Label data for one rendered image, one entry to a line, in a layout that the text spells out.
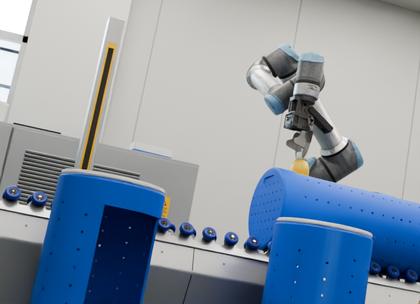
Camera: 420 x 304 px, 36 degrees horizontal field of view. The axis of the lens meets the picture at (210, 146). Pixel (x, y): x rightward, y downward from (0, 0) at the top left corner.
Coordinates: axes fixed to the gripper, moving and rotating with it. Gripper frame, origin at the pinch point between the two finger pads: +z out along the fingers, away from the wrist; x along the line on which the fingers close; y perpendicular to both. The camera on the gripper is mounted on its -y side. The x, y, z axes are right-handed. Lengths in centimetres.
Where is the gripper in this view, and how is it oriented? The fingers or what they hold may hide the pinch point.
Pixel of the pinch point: (302, 155)
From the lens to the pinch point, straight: 229.7
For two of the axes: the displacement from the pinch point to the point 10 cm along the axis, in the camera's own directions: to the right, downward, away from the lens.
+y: -9.3, -2.3, -3.0
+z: -1.8, 9.7, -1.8
